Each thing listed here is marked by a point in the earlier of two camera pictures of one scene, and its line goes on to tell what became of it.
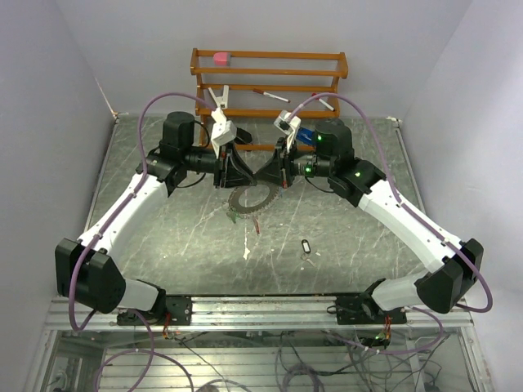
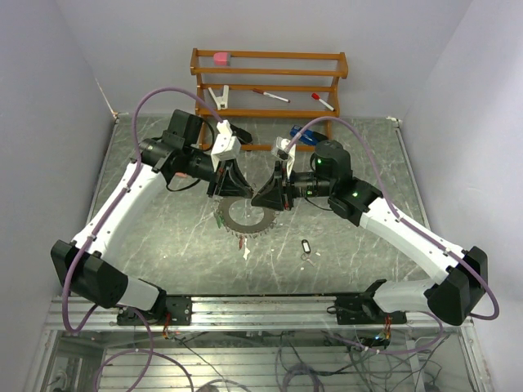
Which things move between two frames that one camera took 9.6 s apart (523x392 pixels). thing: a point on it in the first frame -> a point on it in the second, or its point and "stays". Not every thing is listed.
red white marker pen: (266, 94) stays
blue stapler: (306, 135) stays
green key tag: (234, 216) -> (220, 220)
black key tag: (306, 246) stays
